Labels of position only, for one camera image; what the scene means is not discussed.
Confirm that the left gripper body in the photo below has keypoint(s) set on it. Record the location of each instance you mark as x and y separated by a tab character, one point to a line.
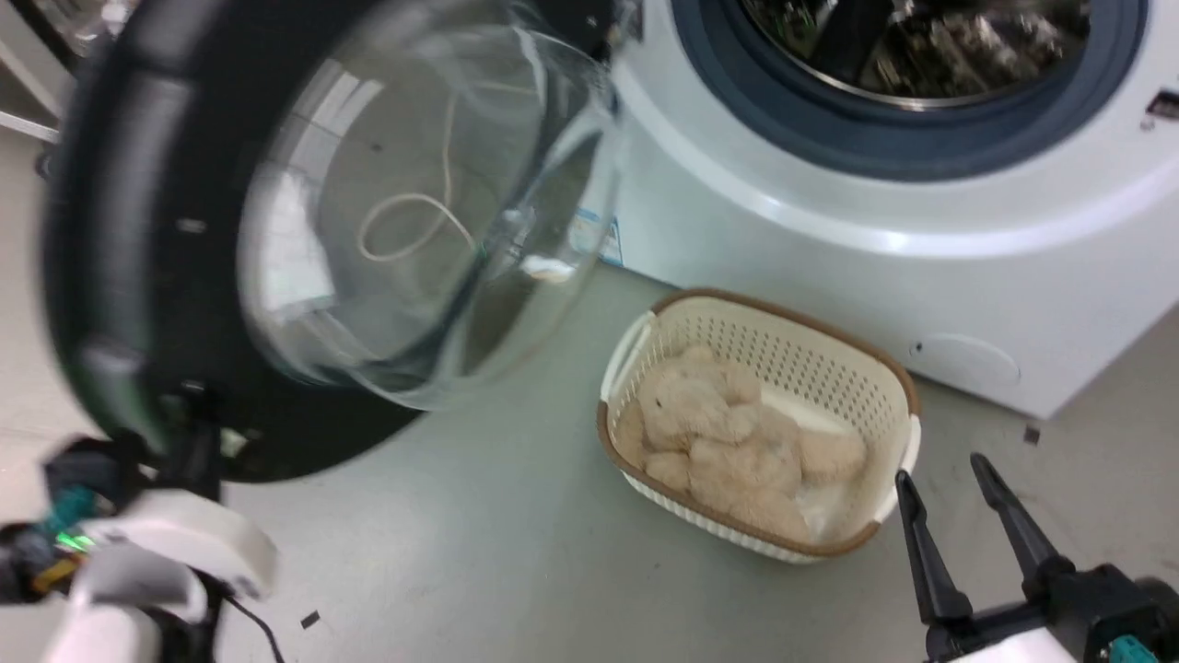
184	543

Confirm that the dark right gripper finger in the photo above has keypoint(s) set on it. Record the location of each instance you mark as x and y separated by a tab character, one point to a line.
1018	525
926	552

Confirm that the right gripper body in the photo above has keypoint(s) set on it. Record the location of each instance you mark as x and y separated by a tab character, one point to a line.
1096	608

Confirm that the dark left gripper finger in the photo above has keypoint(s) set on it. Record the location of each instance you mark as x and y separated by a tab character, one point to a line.
192	451

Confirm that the black-rimmed glass washing machine door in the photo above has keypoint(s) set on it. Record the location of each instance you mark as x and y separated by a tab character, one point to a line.
138	184

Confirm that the white front-load washing machine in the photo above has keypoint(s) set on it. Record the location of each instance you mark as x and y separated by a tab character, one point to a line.
921	276

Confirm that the grey-blue rubber door gasket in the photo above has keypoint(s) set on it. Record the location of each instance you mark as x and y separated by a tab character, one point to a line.
829	138

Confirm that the small black tape piece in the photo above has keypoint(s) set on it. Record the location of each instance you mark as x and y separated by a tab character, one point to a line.
310	620
1032	433

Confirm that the white cloth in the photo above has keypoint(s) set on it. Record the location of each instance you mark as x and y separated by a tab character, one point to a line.
824	511

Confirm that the round white filter cover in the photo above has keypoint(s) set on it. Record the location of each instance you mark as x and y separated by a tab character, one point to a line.
963	359

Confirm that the beige plush teddy bear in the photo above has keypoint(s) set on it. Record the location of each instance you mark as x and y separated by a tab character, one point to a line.
728	442

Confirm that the cream laundry basket brown rim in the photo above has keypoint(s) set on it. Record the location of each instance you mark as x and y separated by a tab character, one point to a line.
811	354

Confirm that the blue white label sticker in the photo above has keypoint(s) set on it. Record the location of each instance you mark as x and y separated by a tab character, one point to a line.
599	238

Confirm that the stainless steel washer drum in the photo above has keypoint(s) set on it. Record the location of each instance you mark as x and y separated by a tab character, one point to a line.
921	46

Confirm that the white shelf frame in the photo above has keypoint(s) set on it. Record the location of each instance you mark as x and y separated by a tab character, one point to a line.
32	101

